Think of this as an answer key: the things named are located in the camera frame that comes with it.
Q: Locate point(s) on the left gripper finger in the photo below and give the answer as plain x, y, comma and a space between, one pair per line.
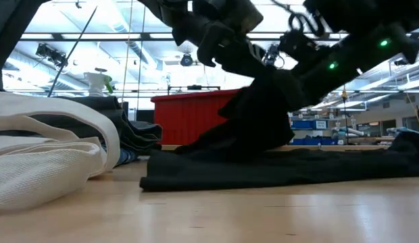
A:
214, 44
246, 60

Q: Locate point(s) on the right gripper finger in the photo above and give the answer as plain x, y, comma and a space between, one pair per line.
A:
299, 92

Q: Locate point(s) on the red plastic laundry bin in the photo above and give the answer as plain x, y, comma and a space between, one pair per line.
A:
189, 118

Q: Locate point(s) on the black garment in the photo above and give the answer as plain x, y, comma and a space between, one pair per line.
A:
263, 168

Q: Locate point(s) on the dark grey garment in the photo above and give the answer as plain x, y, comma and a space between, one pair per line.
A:
128, 131

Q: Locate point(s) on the grey background robot arm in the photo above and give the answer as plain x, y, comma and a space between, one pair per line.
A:
398, 130
351, 131

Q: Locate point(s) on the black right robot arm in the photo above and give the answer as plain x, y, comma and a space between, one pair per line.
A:
365, 13

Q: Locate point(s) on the blue bin with white label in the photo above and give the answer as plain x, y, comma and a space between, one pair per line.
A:
307, 124

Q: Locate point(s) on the black ceiling speaker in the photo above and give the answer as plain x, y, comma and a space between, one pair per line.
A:
400, 62

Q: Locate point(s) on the blue storage box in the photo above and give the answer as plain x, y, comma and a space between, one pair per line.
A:
314, 141

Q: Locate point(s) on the light wooden desk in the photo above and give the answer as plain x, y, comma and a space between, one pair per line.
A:
331, 148

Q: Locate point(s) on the white spray bottle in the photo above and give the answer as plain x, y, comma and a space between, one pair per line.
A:
96, 82

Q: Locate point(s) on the cream canvas tote bag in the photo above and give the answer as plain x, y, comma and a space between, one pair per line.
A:
27, 175

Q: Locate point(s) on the round black ceiling camera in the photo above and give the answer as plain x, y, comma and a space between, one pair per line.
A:
186, 60

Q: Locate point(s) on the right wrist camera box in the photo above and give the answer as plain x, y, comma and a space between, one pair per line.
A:
304, 45

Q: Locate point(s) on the black ceiling camera rig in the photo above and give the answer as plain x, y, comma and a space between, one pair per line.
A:
50, 54

